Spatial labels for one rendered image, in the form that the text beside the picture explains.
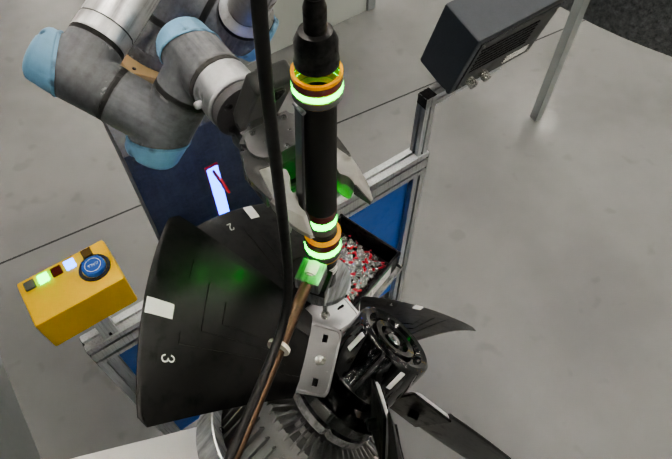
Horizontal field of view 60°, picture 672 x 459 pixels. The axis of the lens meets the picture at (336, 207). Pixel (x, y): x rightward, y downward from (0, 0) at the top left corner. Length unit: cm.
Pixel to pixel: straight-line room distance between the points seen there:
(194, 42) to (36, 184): 210
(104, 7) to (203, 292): 39
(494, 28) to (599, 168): 161
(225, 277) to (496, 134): 220
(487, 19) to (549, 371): 134
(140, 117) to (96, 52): 9
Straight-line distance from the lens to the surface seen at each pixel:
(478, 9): 128
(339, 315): 88
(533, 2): 135
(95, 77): 80
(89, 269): 112
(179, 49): 76
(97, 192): 267
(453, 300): 225
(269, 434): 83
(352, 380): 80
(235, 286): 69
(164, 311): 64
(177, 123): 78
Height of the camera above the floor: 199
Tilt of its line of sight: 55 degrees down
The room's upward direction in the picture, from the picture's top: straight up
